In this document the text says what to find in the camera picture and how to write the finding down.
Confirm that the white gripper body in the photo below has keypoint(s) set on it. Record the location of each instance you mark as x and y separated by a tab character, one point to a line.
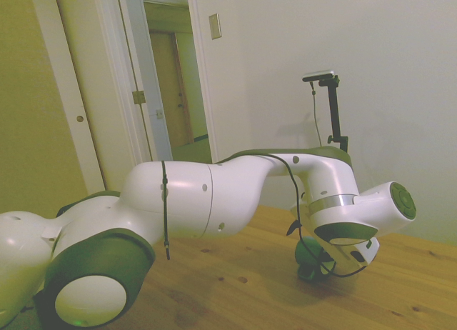
339	255

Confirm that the black camera stand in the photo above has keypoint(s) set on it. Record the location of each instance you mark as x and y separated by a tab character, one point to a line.
335	112

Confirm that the beige wall switch plate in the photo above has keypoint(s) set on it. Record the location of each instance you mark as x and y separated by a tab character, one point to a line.
214	26

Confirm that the grey exterior camera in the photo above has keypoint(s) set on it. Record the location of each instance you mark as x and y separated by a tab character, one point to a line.
318	75

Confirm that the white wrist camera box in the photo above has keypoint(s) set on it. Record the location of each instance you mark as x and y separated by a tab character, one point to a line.
367	254

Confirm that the brown wooden hallway door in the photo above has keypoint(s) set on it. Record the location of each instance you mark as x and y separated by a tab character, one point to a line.
171	94

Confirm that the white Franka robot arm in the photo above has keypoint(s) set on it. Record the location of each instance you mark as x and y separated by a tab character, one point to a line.
232	194

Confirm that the teal enamel mug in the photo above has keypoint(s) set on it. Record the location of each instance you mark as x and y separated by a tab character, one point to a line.
305	253

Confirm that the white open hinged door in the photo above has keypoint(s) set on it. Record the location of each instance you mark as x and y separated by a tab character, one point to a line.
157	130

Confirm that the metal door latch plate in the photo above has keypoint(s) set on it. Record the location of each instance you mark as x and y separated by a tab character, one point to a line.
159	114

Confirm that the brass door hinge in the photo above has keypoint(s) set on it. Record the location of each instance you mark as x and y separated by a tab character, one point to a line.
138	97

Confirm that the white door with round pull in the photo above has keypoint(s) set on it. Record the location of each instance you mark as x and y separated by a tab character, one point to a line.
82	58

